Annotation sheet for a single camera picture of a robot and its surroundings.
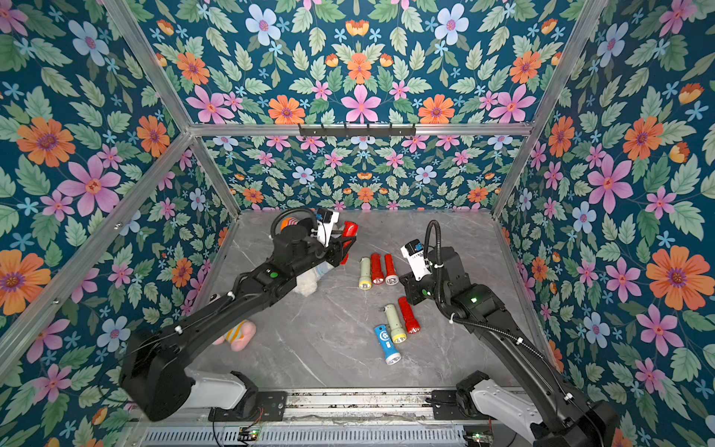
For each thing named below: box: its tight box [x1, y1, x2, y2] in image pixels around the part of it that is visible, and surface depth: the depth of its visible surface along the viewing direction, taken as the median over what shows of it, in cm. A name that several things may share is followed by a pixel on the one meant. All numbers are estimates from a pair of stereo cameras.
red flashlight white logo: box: [384, 253, 400, 286], surface depth 100 cm
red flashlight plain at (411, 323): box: [398, 296, 421, 335], surface depth 90 cm
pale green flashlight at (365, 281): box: [358, 256, 373, 291], surface depth 98 cm
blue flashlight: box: [374, 324, 403, 366], surface depth 84 cm
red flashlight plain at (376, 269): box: [370, 252, 385, 285], surface depth 101 cm
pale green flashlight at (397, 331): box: [383, 303, 407, 344], surface depth 88 cm
